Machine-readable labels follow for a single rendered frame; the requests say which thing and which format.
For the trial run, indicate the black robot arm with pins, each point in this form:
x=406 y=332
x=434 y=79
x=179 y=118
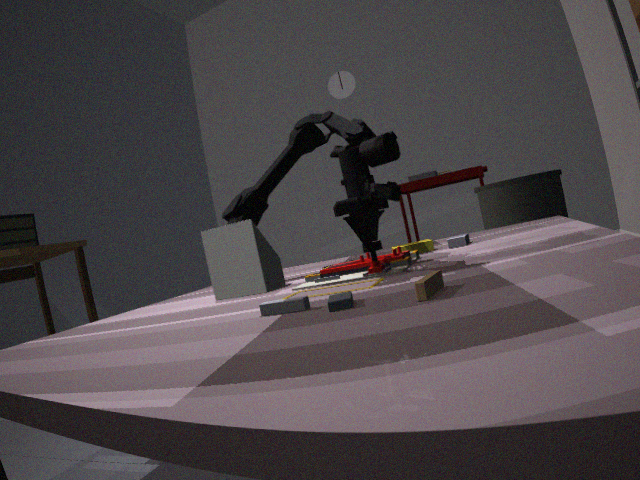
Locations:
x=364 y=148

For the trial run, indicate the tan rectangular block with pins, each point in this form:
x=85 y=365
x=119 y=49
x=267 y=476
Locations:
x=429 y=285

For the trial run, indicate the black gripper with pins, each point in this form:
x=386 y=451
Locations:
x=363 y=214

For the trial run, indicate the yellow rectangular block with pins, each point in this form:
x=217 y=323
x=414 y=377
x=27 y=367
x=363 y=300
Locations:
x=423 y=246

